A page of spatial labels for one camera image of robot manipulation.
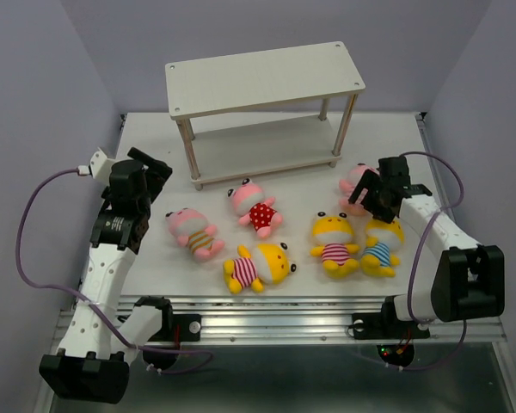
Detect pink frog red polka-dot shirt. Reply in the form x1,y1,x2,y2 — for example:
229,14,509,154
227,178,284,239

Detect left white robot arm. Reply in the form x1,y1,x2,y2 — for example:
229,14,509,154
39,148,175,404

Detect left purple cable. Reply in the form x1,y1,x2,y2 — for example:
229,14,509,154
15,169,214,375

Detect pink frog orange-striped shirt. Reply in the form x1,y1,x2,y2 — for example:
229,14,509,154
165,208,225,262

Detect white two-tier shelf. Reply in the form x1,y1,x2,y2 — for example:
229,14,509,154
165,41,366,189

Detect yellow frog red-striped shirt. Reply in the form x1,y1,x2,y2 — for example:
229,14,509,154
310,211,359,279

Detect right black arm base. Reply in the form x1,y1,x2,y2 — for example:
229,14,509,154
347,298,431,370

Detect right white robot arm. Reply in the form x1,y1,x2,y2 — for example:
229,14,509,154
348,155,505,336

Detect aluminium mounting rail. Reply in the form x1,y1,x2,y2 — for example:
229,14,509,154
53,112,509,345

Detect pink frog pink-striped shirt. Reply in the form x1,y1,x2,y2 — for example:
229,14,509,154
339,163,379,216

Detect yellow frog lying sideways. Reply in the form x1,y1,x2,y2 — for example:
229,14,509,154
223,243,298,294

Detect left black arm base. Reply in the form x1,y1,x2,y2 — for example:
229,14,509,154
130,296,201,346

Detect yellow frog blue-striped shirt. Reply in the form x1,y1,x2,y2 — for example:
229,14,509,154
360,219,405,278

